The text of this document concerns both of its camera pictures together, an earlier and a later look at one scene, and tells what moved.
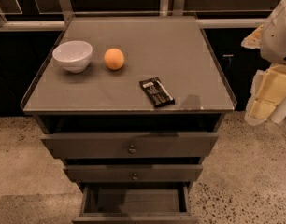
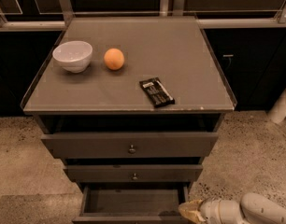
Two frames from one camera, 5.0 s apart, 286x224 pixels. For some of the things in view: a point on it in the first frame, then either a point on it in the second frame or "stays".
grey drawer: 135,203 stays
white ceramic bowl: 74,56 stays
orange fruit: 114,59 stays
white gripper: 278,40 → 208,211
